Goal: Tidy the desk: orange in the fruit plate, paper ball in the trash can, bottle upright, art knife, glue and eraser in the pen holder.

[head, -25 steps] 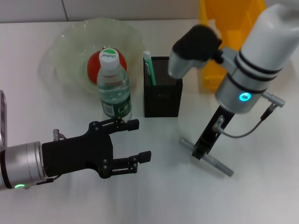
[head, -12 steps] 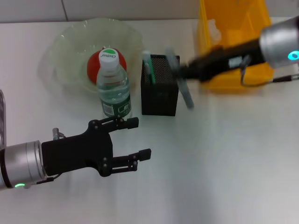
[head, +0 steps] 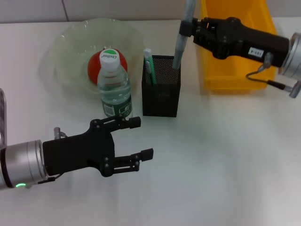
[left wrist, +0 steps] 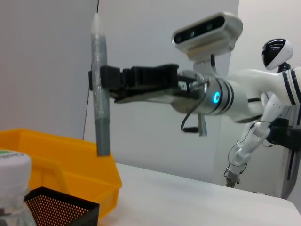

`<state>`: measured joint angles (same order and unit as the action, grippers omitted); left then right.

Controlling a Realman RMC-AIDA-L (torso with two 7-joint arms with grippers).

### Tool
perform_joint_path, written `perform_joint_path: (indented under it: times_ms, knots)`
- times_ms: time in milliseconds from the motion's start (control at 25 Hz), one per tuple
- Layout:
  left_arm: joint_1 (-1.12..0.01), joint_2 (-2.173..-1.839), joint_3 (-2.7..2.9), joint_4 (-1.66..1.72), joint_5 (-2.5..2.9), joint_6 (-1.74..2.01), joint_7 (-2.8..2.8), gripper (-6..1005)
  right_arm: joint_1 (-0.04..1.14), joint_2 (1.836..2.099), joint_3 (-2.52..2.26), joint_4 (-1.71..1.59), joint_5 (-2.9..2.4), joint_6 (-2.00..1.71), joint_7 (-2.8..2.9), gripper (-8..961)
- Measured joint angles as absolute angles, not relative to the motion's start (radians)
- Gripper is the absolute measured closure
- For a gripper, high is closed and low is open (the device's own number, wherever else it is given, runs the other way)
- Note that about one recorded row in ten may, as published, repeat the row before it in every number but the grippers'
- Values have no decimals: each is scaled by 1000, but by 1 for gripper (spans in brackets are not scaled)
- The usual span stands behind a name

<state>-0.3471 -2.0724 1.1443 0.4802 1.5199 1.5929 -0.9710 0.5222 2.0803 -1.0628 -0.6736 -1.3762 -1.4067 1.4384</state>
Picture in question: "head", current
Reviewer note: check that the yellow plastic storage bin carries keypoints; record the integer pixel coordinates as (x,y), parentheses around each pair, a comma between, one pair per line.
(235,77)

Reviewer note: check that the pale green glass fruit plate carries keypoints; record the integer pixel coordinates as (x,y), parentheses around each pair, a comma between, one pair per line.
(70,49)

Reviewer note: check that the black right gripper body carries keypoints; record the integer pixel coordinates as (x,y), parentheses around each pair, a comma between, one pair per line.
(244,40)

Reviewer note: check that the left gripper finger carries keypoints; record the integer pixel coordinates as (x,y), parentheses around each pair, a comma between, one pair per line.
(147,154)
(135,122)

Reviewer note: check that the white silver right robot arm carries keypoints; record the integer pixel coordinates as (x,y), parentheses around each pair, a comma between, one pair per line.
(294,56)

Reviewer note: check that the red-orange orange fruit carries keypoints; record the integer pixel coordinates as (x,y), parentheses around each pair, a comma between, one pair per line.
(93,68)

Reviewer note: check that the mint green utility knife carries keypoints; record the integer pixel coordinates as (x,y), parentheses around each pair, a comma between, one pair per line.
(149,66)

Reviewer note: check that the grey pen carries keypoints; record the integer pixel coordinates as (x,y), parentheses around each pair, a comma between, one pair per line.
(179,49)

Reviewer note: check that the clear green-label water bottle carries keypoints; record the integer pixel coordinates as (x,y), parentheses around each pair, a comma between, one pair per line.
(114,87)

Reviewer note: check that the black mesh pen holder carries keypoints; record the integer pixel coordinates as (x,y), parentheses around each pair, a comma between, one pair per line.
(160,103)

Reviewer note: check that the silver wrist connector fitting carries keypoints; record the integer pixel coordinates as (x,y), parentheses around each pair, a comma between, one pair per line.
(266,60)
(57,133)

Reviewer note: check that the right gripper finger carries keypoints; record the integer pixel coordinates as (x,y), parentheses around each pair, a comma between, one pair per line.
(185,31)
(200,23)

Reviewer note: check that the silver right wrist connector fitting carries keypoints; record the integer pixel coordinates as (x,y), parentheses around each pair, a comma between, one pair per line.
(266,60)

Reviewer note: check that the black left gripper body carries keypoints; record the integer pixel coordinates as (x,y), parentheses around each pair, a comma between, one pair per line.
(75,150)

